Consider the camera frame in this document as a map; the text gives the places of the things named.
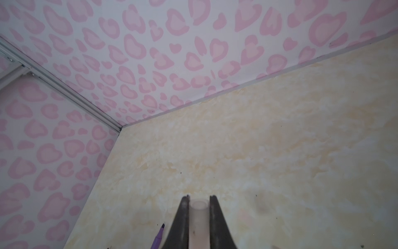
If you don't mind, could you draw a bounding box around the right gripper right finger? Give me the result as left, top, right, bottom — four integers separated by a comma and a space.
209, 195, 237, 249

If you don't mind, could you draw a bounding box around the aluminium frame strut left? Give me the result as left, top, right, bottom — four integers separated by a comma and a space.
1, 38, 122, 133

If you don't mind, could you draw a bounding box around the purple highlighter pen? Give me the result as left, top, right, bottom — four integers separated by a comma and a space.
150, 223, 165, 249

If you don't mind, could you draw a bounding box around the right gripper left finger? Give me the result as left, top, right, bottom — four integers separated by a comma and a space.
162, 195, 190, 249

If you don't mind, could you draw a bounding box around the clear pen cap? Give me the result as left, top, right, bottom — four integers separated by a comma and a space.
188, 199, 210, 249

